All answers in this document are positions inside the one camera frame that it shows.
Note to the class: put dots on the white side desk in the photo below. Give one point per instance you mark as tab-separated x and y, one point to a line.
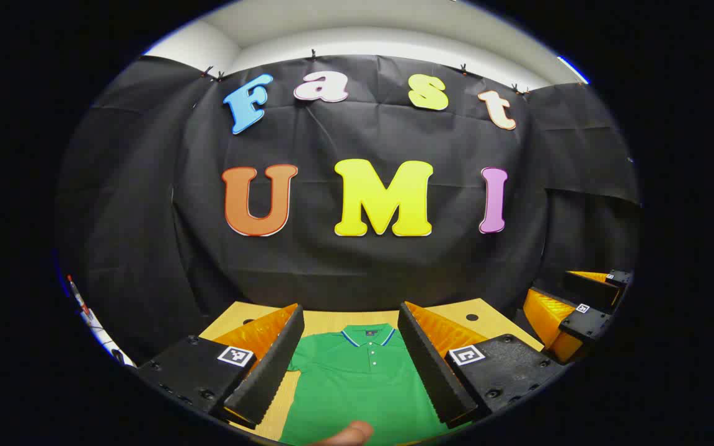
100	334

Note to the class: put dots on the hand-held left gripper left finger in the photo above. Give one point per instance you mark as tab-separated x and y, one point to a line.
270	371

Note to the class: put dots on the black backdrop cloth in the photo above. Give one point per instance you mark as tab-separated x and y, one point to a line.
357	272

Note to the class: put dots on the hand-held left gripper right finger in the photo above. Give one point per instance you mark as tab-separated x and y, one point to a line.
434	371

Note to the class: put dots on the green T-shirt with blue trim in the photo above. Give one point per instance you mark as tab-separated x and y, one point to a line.
357	384

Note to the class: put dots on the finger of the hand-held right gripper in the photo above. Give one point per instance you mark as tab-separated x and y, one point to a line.
586	325
592	290

